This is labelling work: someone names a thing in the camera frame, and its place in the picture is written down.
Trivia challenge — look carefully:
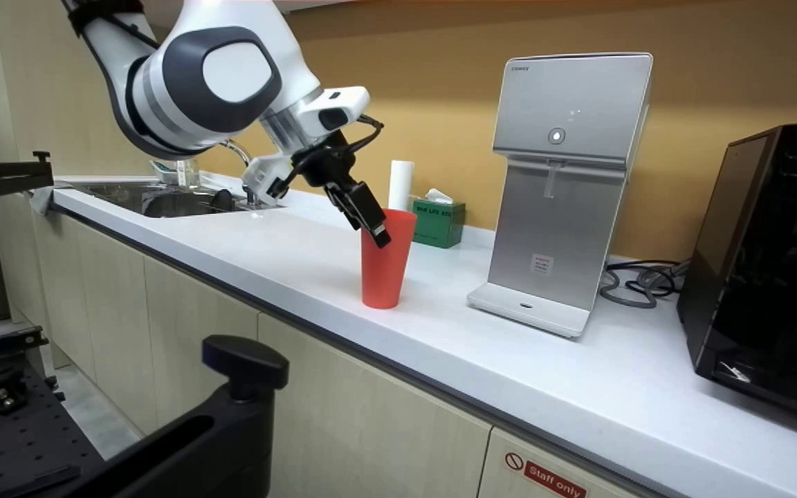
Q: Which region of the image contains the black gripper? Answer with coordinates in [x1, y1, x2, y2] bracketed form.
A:
[290, 134, 393, 250]

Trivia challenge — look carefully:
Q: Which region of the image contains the red plastic cup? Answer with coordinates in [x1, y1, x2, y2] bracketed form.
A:
[356, 207, 418, 310]

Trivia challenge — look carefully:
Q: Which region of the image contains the silver white water dispenser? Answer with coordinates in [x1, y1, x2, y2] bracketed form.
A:
[464, 50, 655, 344]

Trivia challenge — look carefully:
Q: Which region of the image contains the white paper roll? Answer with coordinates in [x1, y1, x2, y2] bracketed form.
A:
[384, 157, 418, 216]

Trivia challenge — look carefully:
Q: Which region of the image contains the green tissue box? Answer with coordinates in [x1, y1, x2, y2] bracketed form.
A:
[409, 185, 467, 253]

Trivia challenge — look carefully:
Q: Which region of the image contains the small clear container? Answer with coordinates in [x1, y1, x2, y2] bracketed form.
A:
[150, 157, 205, 191]

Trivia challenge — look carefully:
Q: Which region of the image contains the stainless steel sink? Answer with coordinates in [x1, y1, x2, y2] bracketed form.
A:
[64, 178, 283, 223]

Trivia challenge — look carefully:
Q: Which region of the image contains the beige cabinet door with sticker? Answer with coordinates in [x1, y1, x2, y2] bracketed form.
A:
[476, 424, 644, 498]

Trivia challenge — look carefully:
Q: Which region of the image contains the red warning sticker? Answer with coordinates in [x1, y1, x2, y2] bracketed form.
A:
[501, 448, 591, 498]

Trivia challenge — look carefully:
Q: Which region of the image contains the black countertop appliance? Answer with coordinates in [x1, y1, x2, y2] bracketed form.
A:
[674, 117, 797, 429]

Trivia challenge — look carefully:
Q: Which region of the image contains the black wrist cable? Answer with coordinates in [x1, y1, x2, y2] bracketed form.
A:
[345, 115, 391, 155]

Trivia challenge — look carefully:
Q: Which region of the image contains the black power cable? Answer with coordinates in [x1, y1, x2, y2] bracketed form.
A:
[598, 257, 690, 310]

